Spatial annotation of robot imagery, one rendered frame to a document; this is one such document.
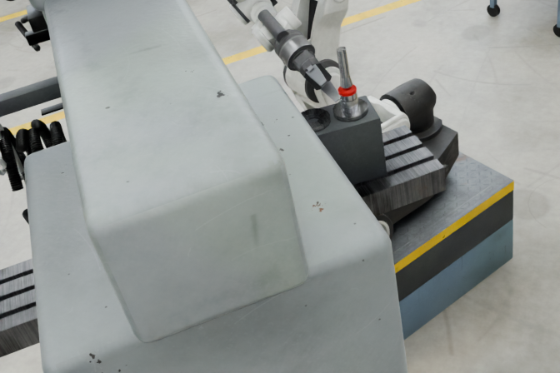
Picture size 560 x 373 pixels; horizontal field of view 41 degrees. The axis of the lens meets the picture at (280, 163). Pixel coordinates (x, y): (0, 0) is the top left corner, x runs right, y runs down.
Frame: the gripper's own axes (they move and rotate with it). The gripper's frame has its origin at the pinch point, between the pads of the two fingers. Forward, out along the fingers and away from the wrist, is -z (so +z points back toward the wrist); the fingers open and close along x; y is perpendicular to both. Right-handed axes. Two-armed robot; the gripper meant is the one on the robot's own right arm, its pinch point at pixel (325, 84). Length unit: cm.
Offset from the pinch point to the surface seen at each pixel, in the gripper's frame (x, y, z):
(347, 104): 1.3, 0.9, -9.4
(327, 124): 1.4, -6.2, -9.9
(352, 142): -3.9, -4.6, -15.7
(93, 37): 87, -20, -20
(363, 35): -231, 36, 147
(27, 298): 20, -90, -1
